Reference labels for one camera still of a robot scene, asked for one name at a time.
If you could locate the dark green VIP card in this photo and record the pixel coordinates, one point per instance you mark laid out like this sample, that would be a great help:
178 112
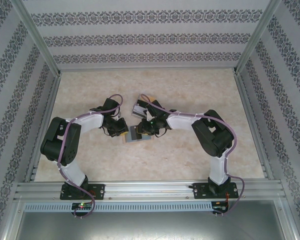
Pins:
141 102

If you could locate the white card pink print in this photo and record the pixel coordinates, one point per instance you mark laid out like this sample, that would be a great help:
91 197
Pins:
138 110

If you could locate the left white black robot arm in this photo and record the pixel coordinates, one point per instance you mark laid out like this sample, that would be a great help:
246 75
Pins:
90 122

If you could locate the aluminium frame leg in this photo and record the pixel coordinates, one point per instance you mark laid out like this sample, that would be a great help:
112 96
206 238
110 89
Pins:
290 222
10 222

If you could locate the beige card holder wallet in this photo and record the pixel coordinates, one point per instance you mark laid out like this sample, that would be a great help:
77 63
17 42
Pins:
145 138

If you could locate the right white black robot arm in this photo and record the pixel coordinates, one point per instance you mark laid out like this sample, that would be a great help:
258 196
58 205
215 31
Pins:
182 122

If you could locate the plain gold card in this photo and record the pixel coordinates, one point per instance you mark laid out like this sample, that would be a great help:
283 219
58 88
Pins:
153 99

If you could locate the aluminium mounting rail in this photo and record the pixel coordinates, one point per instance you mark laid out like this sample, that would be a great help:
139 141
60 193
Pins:
150 190

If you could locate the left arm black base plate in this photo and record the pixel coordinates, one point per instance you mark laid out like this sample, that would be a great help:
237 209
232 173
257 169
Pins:
100 191

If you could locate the aluminium side rail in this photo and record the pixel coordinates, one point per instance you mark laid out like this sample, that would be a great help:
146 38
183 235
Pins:
245 100
44 120

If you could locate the aluminium frame post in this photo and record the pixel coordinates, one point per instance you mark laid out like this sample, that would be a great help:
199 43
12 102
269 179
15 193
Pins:
258 37
37 37

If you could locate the clear acrylic card box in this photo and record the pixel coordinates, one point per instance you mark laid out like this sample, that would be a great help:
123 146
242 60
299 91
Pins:
137 113

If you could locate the grey metal sheet panel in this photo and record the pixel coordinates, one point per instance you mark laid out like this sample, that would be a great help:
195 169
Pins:
150 227

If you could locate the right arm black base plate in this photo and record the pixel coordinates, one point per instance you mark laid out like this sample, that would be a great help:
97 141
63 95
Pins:
197 192

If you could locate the grey card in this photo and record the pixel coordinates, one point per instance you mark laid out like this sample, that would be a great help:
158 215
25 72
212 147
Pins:
133 133

